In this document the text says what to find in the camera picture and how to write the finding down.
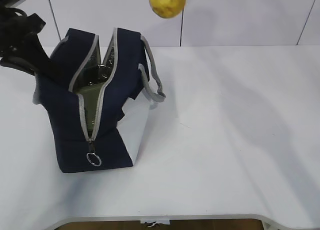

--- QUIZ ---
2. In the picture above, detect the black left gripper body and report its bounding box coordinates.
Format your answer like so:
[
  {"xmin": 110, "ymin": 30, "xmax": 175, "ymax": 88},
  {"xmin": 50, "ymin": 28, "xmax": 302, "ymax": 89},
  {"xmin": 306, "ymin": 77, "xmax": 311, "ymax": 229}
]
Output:
[{"xmin": 0, "ymin": 7, "xmax": 46, "ymax": 57}]

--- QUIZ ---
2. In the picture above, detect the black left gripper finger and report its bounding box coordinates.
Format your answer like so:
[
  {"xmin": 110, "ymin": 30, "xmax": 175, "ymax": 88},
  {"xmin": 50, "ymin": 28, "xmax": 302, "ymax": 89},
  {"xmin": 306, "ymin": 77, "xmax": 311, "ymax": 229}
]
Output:
[
  {"xmin": 0, "ymin": 54, "xmax": 35, "ymax": 75},
  {"xmin": 23, "ymin": 35, "xmax": 59, "ymax": 80}
]

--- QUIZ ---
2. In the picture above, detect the glass box with green lid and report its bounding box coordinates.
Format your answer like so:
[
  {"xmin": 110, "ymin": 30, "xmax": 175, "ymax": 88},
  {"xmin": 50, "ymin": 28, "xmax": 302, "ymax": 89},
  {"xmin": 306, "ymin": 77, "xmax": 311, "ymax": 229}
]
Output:
[{"xmin": 75, "ymin": 82, "xmax": 104, "ymax": 132}]

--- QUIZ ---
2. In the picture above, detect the navy and white lunch bag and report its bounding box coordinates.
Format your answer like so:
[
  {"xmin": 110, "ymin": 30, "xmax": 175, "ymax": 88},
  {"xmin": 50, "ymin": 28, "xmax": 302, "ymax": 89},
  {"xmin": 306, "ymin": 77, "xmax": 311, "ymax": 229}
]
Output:
[{"xmin": 33, "ymin": 28, "xmax": 166, "ymax": 173}]

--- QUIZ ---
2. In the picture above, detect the yellow pear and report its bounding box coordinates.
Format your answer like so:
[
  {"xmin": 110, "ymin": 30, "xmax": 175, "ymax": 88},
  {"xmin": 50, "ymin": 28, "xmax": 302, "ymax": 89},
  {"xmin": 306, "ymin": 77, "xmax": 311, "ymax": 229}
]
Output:
[{"xmin": 149, "ymin": 0, "xmax": 187, "ymax": 19}]

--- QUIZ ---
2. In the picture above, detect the white tape on table edge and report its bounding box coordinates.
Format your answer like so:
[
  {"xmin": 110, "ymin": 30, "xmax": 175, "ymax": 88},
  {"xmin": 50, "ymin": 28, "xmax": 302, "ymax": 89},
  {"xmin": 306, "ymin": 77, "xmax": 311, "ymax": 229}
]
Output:
[{"xmin": 140, "ymin": 215, "xmax": 171, "ymax": 228}]

